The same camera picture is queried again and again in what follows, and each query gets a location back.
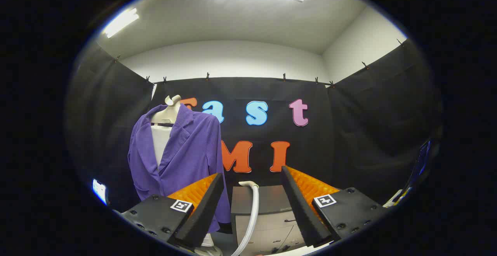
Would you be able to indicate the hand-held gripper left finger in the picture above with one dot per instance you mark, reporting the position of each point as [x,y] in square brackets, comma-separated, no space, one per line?
[205,213]

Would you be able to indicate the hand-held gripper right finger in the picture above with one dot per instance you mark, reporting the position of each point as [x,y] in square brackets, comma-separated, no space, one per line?
[301,209]

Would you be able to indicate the white garment steamer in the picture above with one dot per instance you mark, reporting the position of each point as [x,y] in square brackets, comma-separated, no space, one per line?
[253,209]

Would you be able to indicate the cream clothes hanger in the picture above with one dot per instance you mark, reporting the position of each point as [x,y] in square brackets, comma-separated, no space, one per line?
[171,112]

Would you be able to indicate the white cabinet with dark top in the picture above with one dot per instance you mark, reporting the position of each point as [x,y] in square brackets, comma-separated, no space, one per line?
[271,225]

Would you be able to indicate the white tray of pens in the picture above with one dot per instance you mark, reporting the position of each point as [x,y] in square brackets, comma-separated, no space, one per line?
[396,198]

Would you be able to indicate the row of black clips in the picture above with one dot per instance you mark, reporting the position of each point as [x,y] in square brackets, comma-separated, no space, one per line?
[207,76]

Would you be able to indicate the narrow ceiling light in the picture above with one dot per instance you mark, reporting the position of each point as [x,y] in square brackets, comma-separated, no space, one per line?
[120,22]

